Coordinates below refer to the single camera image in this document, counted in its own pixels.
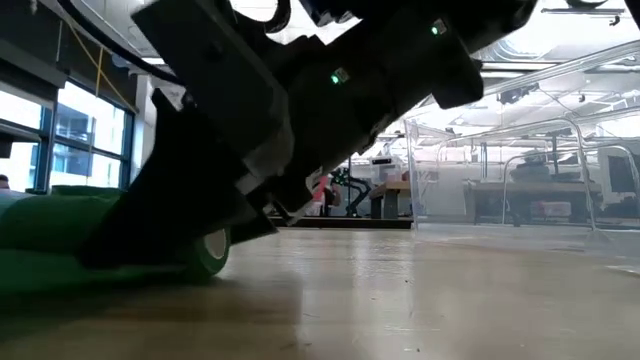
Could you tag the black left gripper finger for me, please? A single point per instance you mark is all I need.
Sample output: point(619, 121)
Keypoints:
point(252, 230)
point(175, 200)

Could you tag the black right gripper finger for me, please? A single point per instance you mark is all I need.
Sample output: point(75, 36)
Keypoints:
point(297, 192)

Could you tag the light green elastic bandage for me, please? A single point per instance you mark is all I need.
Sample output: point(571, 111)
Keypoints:
point(40, 225)

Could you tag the clear plastic lidded container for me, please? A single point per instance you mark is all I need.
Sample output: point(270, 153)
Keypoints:
point(500, 225)

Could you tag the black background robot arm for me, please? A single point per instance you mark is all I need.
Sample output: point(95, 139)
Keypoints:
point(352, 187)

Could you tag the wooden workbench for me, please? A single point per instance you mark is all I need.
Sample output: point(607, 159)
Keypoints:
point(392, 192)

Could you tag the large window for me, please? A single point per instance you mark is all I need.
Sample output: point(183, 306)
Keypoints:
point(75, 150)

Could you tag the person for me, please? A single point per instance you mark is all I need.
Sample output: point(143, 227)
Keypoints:
point(3, 182)

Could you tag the black computer monitor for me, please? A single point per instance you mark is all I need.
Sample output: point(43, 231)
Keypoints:
point(621, 174)

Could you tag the black ceiling camera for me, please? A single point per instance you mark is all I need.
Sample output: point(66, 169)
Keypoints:
point(517, 92)

